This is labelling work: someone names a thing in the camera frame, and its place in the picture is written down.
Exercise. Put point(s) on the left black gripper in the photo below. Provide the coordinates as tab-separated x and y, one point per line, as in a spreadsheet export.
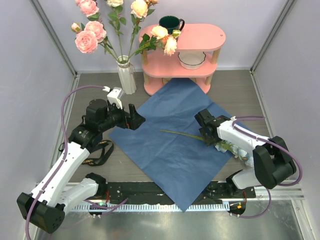
131	120

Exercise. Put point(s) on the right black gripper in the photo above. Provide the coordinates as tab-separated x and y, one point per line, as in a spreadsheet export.
208	140

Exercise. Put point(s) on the artificial flower bunch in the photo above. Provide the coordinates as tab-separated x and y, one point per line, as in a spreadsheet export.
223	146

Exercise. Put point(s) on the black ribbon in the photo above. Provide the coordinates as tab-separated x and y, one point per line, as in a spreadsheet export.
104	146

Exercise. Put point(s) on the blue wrapping paper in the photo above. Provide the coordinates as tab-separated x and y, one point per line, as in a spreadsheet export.
166	146

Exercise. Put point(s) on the peach spray rose stem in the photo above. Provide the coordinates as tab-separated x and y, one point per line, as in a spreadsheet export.
158	38

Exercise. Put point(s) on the pink peony flower stem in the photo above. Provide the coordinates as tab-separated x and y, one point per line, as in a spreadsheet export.
89	36

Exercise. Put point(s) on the green leafy flower stem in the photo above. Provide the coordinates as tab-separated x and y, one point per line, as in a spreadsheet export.
116	20

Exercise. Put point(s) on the pink rose flower stem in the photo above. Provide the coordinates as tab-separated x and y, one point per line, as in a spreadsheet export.
90	9

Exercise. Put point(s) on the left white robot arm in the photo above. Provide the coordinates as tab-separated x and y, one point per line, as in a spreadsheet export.
47	204

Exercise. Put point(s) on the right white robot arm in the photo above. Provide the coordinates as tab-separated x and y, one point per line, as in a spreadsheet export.
272	161

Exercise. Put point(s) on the white ribbed ceramic vase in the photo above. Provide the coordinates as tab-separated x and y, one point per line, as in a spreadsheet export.
126	74

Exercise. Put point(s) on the floral round plate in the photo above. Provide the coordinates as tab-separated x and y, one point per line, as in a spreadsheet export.
166	80

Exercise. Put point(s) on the white scalloped bowl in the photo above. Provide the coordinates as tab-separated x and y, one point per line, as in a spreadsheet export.
191	60

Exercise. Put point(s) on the pink three-tier shelf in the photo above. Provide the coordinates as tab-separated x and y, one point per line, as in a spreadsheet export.
195	37

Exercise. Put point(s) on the dark green mug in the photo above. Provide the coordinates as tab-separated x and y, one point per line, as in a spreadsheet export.
171	23

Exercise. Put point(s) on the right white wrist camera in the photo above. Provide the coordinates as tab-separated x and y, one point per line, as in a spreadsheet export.
233	118

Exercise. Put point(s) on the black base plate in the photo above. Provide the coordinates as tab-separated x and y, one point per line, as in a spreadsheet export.
138	193

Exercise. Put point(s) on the white slotted cable duct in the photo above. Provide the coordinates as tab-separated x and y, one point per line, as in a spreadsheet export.
87	207

